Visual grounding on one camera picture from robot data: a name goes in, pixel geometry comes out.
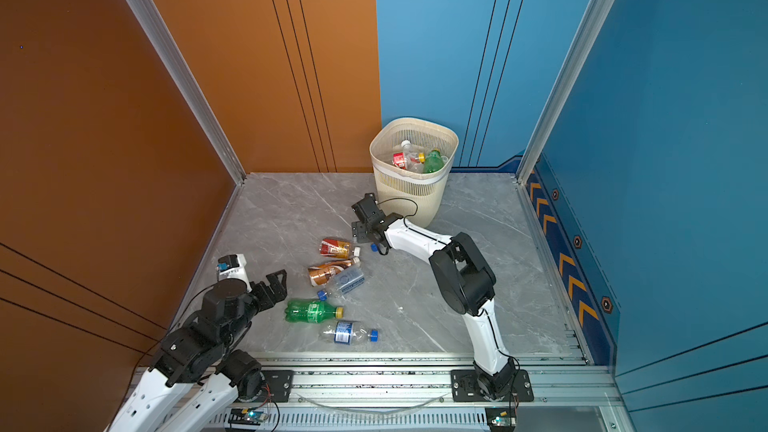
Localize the pale blue label bottle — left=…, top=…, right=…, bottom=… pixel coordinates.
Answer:
left=317, top=266, right=365, bottom=301

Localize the brown Nescafe bottle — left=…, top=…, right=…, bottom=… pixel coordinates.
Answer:
left=307, top=257, right=360, bottom=287

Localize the large green Sprite bottle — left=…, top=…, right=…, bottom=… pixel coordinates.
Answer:
left=285, top=299, right=344, bottom=324

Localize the clear bottle red label yellow cap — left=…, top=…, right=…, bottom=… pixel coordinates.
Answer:
left=392, top=152, right=408, bottom=170

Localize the Wahaha clear water bottle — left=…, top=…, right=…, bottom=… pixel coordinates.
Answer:
left=401, top=140, right=425, bottom=173

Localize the small green Sprite bottle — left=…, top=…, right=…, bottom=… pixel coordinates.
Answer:
left=423, top=149, right=446, bottom=174

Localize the clear bottle blue cap front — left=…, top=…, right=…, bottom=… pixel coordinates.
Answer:
left=320, top=320, right=380, bottom=346

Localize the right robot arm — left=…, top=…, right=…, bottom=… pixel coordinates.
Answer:
left=352, top=193, right=520, bottom=401

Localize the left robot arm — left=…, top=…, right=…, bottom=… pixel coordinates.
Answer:
left=107, top=270, right=287, bottom=431

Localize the cream ribbed waste bin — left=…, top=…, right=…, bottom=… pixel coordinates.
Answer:
left=369, top=118, right=459, bottom=227

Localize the left circuit board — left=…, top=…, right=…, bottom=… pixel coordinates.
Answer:
left=227, top=408, right=270, bottom=428

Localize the circuit board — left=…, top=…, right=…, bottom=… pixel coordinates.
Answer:
left=227, top=408, right=270, bottom=428
left=484, top=408, right=517, bottom=432

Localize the right circuit board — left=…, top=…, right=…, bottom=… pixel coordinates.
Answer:
left=484, top=408, right=517, bottom=432

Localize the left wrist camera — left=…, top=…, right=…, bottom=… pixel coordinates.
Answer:
left=216, top=254, right=251, bottom=291

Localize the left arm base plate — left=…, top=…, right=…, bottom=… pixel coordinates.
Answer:
left=238, top=369, right=294, bottom=404

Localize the aluminium front rail frame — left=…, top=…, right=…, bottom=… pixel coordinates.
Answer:
left=107, top=352, right=637, bottom=432

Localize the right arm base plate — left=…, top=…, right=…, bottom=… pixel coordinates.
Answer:
left=450, top=369, right=535, bottom=404

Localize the left aluminium corner post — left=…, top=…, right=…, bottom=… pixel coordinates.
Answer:
left=125, top=0, right=246, bottom=186

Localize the aluminium corner post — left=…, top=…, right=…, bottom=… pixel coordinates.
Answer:
left=516, top=0, right=615, bottom=185
left=125, top=0, right=246, bottom=186

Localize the right aluminium corner post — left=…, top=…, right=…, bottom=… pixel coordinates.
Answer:
left=516, top=0, right=615, bottom=185

